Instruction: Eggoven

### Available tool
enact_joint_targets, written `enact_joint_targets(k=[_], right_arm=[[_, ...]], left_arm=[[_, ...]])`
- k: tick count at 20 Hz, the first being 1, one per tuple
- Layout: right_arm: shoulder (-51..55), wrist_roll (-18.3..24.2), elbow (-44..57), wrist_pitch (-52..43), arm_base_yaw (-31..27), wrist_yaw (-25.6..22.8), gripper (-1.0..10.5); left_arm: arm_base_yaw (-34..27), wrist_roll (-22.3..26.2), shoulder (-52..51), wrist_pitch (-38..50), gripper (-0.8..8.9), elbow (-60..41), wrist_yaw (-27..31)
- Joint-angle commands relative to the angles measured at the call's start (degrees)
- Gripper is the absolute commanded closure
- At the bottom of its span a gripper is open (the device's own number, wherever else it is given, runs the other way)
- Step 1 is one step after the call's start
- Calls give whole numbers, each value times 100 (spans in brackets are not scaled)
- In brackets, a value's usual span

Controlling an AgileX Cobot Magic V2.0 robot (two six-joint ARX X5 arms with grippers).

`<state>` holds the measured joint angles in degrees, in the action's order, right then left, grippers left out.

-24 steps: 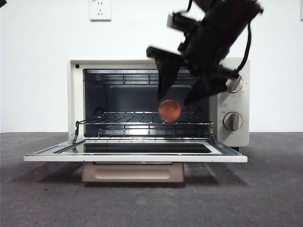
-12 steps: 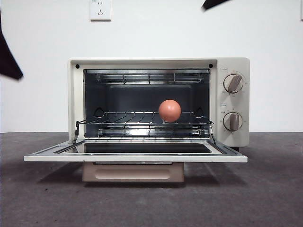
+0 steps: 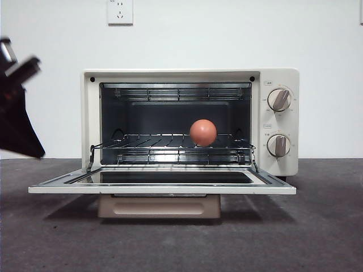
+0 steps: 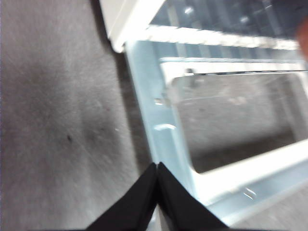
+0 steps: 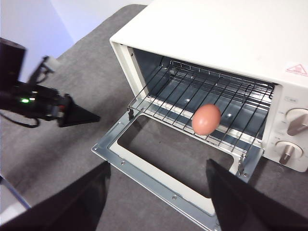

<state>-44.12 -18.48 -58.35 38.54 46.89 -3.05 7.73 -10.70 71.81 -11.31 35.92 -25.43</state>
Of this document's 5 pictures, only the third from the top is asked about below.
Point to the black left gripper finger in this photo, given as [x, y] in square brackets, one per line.
[14, 127]
[29, 119]

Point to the brown egg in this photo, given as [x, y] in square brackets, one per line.
[203, 132]

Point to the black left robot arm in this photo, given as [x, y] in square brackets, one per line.
[4, 54]

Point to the silver crumb tray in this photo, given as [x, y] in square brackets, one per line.
[158, 195]

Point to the cream temperature knob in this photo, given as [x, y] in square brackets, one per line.
[279, 99]

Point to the cream timer knob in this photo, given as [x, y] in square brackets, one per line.
[278, 145]

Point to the cream Toshiba toaster oven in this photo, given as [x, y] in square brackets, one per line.
[278, 76]

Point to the white wall socket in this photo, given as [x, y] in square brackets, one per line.
[120, 12]

